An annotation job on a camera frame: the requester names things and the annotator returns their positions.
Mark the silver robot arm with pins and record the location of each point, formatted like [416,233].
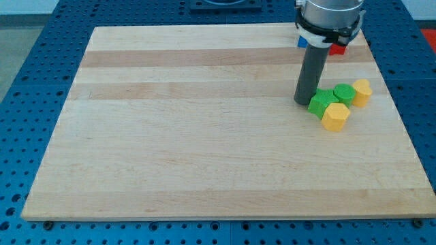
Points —
[326,22]

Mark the red block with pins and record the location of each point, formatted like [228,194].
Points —
[336,49]

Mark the yellow heart block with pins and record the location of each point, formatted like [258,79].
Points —
[363,91]

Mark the blue block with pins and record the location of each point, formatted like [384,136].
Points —
[302,42]

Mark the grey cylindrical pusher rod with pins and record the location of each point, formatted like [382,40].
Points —
[310,74]

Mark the yellow hexagon block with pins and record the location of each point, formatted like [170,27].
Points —
[335,117]

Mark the green circle block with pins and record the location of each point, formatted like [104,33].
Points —
[345,94]

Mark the dark blue base plate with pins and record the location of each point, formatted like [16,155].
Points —
[223,5]

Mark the wooden board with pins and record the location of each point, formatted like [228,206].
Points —
[198,122]

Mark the green star block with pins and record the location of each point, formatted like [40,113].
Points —
[320,101]

